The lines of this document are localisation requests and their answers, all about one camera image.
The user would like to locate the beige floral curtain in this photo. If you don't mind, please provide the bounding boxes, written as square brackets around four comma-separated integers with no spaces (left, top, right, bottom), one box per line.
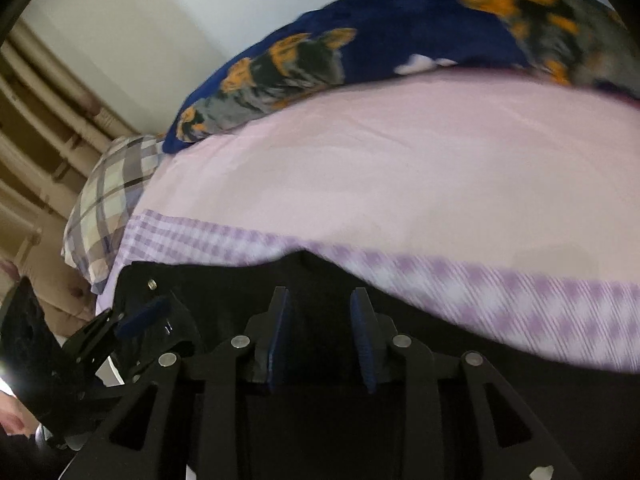
[0,20,131,341]

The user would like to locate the pink and purple bed sheet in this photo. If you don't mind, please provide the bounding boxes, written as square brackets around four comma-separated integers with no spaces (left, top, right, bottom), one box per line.
[95,67,640,376]

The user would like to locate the plaid pillow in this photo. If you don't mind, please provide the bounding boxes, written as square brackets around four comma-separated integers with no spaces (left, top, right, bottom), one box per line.
[61,134,166,296]

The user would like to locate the blue cat-print pillow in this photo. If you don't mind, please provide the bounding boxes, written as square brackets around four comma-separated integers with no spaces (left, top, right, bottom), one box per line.
[162,0,640,156]

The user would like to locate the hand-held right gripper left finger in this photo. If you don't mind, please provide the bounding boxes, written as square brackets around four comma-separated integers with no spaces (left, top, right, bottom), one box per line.
[60,286,292,480]

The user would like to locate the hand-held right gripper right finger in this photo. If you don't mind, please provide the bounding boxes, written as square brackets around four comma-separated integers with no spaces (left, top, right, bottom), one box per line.
[350,287,583,480]

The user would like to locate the person's left hand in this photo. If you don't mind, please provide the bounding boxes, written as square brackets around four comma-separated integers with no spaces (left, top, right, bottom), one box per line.
[0,391,37,437]

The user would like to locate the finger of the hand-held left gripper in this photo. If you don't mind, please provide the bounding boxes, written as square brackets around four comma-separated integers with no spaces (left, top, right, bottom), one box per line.
[125,292,202,381]
[65,296,170,363]

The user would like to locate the black pants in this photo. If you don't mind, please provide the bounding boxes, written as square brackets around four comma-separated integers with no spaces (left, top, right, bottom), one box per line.
[97,250,640,480]

